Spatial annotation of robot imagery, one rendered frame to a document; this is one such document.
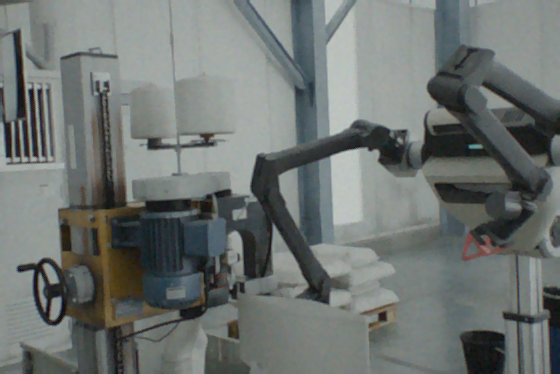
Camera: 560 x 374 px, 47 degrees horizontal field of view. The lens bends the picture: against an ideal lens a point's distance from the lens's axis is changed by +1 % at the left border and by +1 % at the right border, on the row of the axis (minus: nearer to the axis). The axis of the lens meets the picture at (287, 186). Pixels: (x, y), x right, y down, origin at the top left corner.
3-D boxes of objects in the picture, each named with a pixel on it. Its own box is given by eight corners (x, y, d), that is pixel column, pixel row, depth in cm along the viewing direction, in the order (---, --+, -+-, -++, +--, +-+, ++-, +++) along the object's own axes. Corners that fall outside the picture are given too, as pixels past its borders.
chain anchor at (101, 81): (115, 95, 175) (113, 71, 175) (98, 94, 172) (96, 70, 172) (109, 96, 177) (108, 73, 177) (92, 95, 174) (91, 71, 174)
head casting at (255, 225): (275, 274, 214) (271, 185, 213) (217, 288, 197) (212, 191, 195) (218, 266, 235) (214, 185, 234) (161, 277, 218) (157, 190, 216)
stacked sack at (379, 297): (402, 305, 550) (401, 287, 549) (352, 322, 503) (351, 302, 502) (362, 299, 580) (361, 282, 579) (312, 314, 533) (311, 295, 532)
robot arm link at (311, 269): (279, 184, 178) (259, 174, 187) (264, 197, 176) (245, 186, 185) (337, 285, 201) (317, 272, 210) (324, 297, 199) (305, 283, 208)
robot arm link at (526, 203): (545, 210, 154) (531, 193, 157) (527, 207, 150) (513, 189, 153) (524, 229, 157) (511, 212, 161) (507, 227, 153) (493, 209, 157)
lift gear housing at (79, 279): (96, 306, 173) (94, 265, 173) (76, 311, 169) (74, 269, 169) (77, 301, 181) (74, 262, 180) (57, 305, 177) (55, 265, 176)
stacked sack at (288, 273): (356, 275, 504) (356, 256, 503) (297, 290, 457) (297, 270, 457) (316, 270, 534) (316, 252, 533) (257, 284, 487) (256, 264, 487)
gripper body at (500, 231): (474, 228, 159) (494, 208, 155) (494, 224, 166) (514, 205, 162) (492, 249, 156) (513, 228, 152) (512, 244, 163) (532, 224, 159)
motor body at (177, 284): (214, 302, 170) (209, 208, 169) (165, 314, 160) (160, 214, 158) (180, 295, 181) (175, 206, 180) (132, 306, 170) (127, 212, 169)
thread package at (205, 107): (249, 136, 179) (246, 74, 178) (201, 136, 167) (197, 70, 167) (212, 138, 191) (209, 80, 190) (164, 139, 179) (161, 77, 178)
